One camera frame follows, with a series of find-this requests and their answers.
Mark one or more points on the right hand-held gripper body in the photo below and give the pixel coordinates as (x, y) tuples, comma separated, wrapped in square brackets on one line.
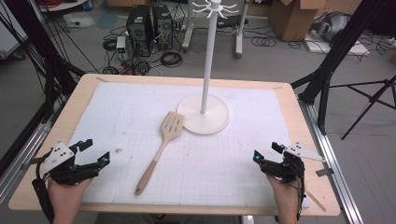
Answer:
[(288, 169)]

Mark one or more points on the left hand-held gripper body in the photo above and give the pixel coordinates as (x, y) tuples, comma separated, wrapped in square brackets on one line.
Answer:
[(57, 155)]

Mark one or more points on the beige slotted spatula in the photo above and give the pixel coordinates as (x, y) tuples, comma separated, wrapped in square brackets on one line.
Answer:
[(149, 174)]

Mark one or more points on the person's right hand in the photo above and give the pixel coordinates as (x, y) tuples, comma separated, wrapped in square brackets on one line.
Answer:
[(286, 197)]

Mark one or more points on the person's left hand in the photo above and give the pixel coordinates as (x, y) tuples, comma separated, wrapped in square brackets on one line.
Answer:
[(67, 197)]

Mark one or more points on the white grid mat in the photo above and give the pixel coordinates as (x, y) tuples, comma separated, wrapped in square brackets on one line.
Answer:
[(218, 161)]

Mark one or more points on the thin wooden stick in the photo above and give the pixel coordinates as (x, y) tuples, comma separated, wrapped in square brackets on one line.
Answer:
[(316, 201)]

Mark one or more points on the white hook rack stand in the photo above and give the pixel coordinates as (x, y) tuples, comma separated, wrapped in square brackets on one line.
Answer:
[(204, 119)]

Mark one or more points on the black tripod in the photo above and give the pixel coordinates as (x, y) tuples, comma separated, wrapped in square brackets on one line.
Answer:
[(372, 99)]

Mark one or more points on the small white power box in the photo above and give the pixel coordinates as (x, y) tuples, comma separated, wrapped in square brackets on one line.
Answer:
[(121, 45)]

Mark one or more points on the white foam board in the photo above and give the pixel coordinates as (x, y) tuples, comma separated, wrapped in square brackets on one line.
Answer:
[(336, 49)]

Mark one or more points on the black computer tower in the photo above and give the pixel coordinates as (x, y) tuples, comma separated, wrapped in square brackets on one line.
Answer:
[(139, 31), (162, 28)]

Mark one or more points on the open cardboard box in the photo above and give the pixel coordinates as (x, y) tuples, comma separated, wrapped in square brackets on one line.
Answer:
[(292, 21)]

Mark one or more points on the grey bag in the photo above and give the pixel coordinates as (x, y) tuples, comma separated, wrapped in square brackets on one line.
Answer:
[(331, 26)]

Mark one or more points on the aluminium rail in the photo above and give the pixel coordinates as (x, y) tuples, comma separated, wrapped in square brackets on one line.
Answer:
[(21, 161), (337, 174)]

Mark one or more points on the grey metal bracket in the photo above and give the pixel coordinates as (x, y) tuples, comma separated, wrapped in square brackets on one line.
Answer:
[(324, 172)]

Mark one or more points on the black frame stand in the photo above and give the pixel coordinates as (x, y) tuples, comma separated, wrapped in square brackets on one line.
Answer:
[(40, 49), (339, 46)]

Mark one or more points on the white metal stand frame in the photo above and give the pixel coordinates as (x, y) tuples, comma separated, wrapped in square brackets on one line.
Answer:
[(239, 37)]

